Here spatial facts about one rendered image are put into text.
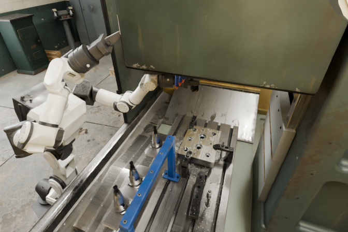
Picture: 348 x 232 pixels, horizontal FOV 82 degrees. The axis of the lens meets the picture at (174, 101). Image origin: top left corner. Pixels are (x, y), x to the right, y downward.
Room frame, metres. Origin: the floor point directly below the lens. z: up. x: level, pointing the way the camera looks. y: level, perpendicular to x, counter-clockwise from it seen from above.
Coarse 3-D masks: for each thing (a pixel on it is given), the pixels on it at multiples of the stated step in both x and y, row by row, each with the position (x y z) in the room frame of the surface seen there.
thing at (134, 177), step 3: (129, 168) 0.51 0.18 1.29; (135, 168) 0.51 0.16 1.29; (129, 171) 0.50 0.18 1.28; (132, 171) 0.50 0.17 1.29; (135, 171) 0.50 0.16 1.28; (129, 174) 0.50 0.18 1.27; (132, 174) 0.50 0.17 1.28; (135, 174) 0.50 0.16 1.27; (138, 174) 0.51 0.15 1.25; (129, 177) 0.50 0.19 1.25; (132, 177) 0.49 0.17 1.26; (135, 177) 0.50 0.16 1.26; (138, 177) 0.51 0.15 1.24; (129, 180) 0.50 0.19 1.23; (132, 180) 0.49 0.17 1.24; (135, 180) 0.49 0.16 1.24; (138, 180) 0.50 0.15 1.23
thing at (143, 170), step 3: (138, 165) 0.59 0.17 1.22; (141, 165) 0.59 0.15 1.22; (138, 168) 0.57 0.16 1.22; (141, 168) 0.57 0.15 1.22; (144, 168) 0.57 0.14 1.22; (147, 168) 0.57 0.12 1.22; (138, 171) 0.55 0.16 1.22; (141, 171) 0.55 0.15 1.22; (144, 171) 0.55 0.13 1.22; (147, 171) 0.55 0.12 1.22; (141, 174) 0.54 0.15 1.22; (144, 174) 0.54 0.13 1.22
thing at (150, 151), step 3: (150, 147) 0.70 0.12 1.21; (147, 150) 0.67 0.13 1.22; (150, 150) 0.67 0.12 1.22; (153, 150) 0.67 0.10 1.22; (156, 150) 0.67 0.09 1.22; (147, 153) 0.65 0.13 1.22; (150, 153) 0.65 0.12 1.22; (153, 153) 0.65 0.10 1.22; (156, 153) 0.65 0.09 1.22; (150, 156) 0.64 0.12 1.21; (153, 156) 0.64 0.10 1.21
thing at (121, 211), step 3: (123, 195) 0.44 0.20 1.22; (126, 198) 0.43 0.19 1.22; (126, 201) 0.41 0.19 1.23; (111, 204) 0.41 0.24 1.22; (126, 204) 0.40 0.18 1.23; (114, 207) 0.39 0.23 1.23; (126, 207) 0.40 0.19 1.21; (114, 210) 0.38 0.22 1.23; (117, 210) 0.38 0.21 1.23; (120, 210) 0.38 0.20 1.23; (123, 210) 0.38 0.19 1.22; (120, 213) 0.38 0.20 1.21; (123, 213) 0.38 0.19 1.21
